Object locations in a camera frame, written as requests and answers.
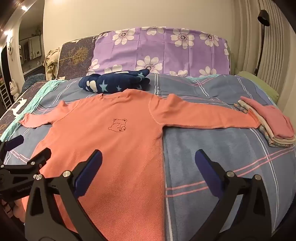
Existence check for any white ladder rack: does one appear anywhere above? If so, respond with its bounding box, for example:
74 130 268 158
0 81 12 109

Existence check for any dark tree-print cushion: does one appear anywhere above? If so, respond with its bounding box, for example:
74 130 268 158
57 35 100 80

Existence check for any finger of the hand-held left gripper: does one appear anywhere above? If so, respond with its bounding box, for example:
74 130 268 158
0 149 52 173
0 135 25 153

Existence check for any cream folded garment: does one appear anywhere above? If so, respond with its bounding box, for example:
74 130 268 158
238 101 296 145

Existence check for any cream crumpled garment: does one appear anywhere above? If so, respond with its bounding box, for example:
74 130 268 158
44 48 61 80

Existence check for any floral folded garment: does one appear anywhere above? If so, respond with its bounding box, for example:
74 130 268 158
233 102 295 149

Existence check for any white pleated curtain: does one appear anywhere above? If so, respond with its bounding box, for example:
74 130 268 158
236 0 296 112

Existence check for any purple floral pillow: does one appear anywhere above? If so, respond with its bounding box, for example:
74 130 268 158
87 27 230 78

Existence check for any teal knitted blanket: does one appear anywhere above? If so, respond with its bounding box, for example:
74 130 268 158
0 80 60 142

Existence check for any pink folded garment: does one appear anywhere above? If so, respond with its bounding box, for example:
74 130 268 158
240 96 295 138

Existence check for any dark sheet with white prints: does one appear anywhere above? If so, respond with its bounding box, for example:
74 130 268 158
0 81 47 137

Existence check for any navy star-print folded garment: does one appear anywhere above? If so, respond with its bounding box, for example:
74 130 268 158
79 69 151 94

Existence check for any green cloth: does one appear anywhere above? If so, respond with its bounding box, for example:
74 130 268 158
236 71 280 101

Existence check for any grey-blue knitted throw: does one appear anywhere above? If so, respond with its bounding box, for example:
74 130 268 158
22 74 47 92

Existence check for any blue plaid blanket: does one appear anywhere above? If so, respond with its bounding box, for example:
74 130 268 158
7 73 296 241

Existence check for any salmon long-sleeve bear shirt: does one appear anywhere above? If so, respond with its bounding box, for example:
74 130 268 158
20 89 265 241

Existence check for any white cat figurine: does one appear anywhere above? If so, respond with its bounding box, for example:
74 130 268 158
9 79 20 101

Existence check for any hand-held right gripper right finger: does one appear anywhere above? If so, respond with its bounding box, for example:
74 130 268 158
192 149 272 241

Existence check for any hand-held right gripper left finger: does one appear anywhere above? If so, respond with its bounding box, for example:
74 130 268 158
24 149 109 241

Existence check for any black floor lamp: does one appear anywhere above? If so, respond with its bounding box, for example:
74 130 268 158
253 9 271 76

